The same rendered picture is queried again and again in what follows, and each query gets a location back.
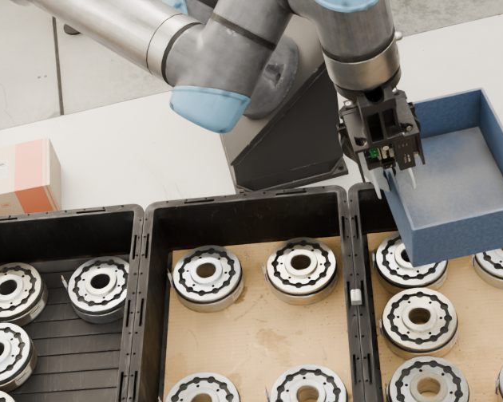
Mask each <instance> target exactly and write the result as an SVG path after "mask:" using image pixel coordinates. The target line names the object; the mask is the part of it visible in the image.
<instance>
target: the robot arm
mask: <svg viewBox="0 0 503 402"><path fill-rule="evenodd" d="M10 1H12V2H13V3H15V4H17V5H20V6H37V7H38V8H40V9H42V10H44V11H45V12H46V13H48V14H50V15H52V16H54V17H55V18H57V19H58V20H60V21H62V22H64V23H65V24H67V25H68V26H71V27H72V28H74V29H75V30H77V31H79V32H80V33H82V34H84V35H85V36H87V37H89V38H91V39H93V40H94V41H96V42H97V43H99V44H101V45H103V46H104V47H105V48H107V49H110V50H111V51H113V52H114V53H116V54H118V55H119V56H121V57H123V58H124V59H126V60H127V61H130V62H131V63H133V64H134V65H136V66H138V67H140V68H141V69H143V70H144V71H146V72H148V73H150V74H152V75H153V76H154V77H157V78H158V79H160V80H162V81H163V82H165V83H166V84H168V85H170V86H172V87H173V89H172V95H171V97H170V100H169V107H170V108H171V110H172V111H174V112H175V113H176V114H178V115H179V116H182V117H183V118H185V119H186V120H188V121H190V122H192V123H194V124H196V125H198V126H200V127H202V128H205V129H207V130H208V131H211V132H215V133H219V134H226V133H229V132H230V131H231V130H232V129H233V128H234V127H235V125H236V123H237V121H239V120H240V117H241V116H242V115H244V116H247V117H249V118H251V119H254V120H257V119H261V118H264V117H265V116H268V115H269V114H271V113H272V112H274V111H275V110H276V109H277V108H278V107H279V106H280V104H281V103H282V102H283V100H284V99H285V97H286V96H287V94H288V93H289V91H290V89H291V87H292V84H293V82H294V79H295V75H296V72H297V68H298V62H299V55H298V50H297V46H296V44H295V42H294V41H293V40H292V39H291V38H290V37H288V36H287V35H285V34H283V33H284V32H285V30H286V28H287V26H288V24H289V22H290V20H291V18H292V16H293V14H295V15H298V16H300V17H303V18H306V19H308V20H310V21H312V22H313V23H314V24H315V26H316V29H317V33H318V35H319V40H320V43H321V48H322V51H323V56H324V60H325V62H326V66H327V71H328V74H329V76H330V79H331V80H332V81H333V82H334V86H335V89H336V91H337V92H338V94H339V95H341V96H342V97H344V98H346V99H347V100H345V101H344V102H343V103H344V106H342V107H341V109H340V110H339V116H340V119H342V120H343V122H342V123H340V124H337V125H336V127H337V129H338V132H339V143H340V145H341V148H342V150H343V154H344V155H345V156H346V157H348V158H349V159H351V160H353V161H354V162H355V163H356V164H357V165H358V169H359V172H360V175H361V177H362V181H363V182H364V183H365V182H366V181H365V177H366V178H367V179H368V180H369V181H370V182H372V184H373V185H374V187H375V190H376V192H377V195H378V198H379V199H381V198H382V196H381V193H380V189H382V190H384V191H387V192H389V191H391V189H390V184H389V181H388V179H387V176H386V172H385V171H384V170H386V169H388V168H392V171H393V173H394V176H395V179H396V180H397V183H398V186H399V189H400V187H401V186H402V185H403V184H404V182H405V181H406V179H407V180H408V181H409V183H410V186H411V187H412V188H413V189H415V188H416V184H415V180H414V175H413V172H412V170H411V168H412V167H415V166H416V163H415V159H414V157H415V158H416V157H418V155H419V156H420V159H421V161H422V164H423V165H424V164H426V162H425V158H424V154H423V150H422V142H421V137H420V131H421V125H420V123H419V120H418V117H417V115H416V112H415V107H414V103H413V101H411V102H407V100H406V99H407V96H406V93H405V91H403V90H400V89H397V85H398V83H399V81H400V79H401V76H402V70H401V66H400V54H399V50H398V44H397V42H396V41H401V40H402V32H401V31H396V32H395V28H394V21H393V16H392V12H391V8H390V0H10ZM364 176H365V177H364ZM379 188H380V189H379Z"/></svg>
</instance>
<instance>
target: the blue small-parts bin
mask: <svg viewBox="0 0 503 402"><path fill-rule="evenodd" d="M413 103H414V107H415V112H416V115H417V117H418V120H419V123H420V125H421V131H420V137H421V142H422V150H423V154H424V158H425V162H426V164H424V165H423V164H422V161H421V159H420V156H419V155H418V157H416V158H415V157H414V159H415V163H416V166H415V167H412V168H411V170H412V172H413V175H414V180H415V184H416V188H415V189H413V188H412V187H411V186H410V183H409V181H408V180H407V179H406V181H405V182H404V184H403V185H402V186H401V187H400V189H399V186H398V183H397V180H396V179H395V176H394V173H393V171H392V168H388V169H386V170H384V171H385V172H386V176H387V179H388V181H389V184H390V189H391V191H389V192H387V191H384V193H385V196H386V199H387V202H388V203H389V206H390V209H391V212H392V215H393V216H394V221H395V222H396V225H397V228H398V231H399V234H400V235H401V238H402V241H403V244H404V247H405V248H406V253H407V255H408V257H409V260H410V263H411V266H412V267H419V266H425V265H429V264H433V263H436V262H443V261H447V260H450V259H454V258H460V257H465V256H468V255H472V254H479V253H482V252H486V251H490V250H496V249H501V248H503V125H502V123H501V121H500V119H499V117H498V115H497V113H496V112H495V110H494V108H493V106H492V104H491V102H490V100H489V98H488V96H487V94H486V92H485V90H484V89H483V88H482V87H480V88H476V89H469V90H466V91H461V92H458V93H451V94H447V95H443V96H439V97H433V98H429V99H425V100H418V101H415V102H413Z"/></svg>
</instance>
